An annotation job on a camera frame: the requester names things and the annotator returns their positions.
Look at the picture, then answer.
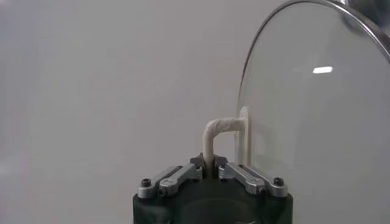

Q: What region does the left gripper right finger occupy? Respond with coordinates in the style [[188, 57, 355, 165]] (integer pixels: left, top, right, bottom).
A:
[[214, 154, 289, 198]]

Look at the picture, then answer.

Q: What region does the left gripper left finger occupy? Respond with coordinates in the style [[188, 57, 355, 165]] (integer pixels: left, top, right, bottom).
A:
[[136, 153, 205, 200]]

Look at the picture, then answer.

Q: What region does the glass lid with cream handle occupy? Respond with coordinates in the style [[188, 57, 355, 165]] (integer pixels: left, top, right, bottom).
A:
[[202, 0, 390, 224]]

